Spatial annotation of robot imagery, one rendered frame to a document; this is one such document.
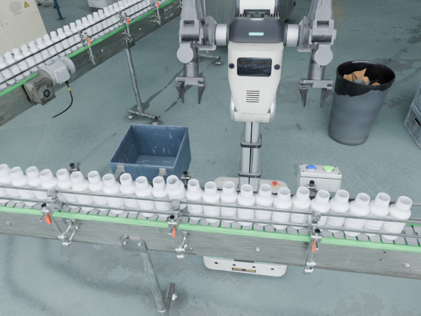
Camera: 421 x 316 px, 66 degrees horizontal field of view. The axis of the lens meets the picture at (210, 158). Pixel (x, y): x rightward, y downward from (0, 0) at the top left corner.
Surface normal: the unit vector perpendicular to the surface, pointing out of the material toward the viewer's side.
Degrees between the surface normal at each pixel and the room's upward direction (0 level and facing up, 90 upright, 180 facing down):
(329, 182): 70
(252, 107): 90
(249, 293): 0
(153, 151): 90
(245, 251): 90
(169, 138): 90
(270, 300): 0
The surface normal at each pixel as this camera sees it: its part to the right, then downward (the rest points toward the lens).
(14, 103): 0.89, 0.26
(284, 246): -0.15, 0.65
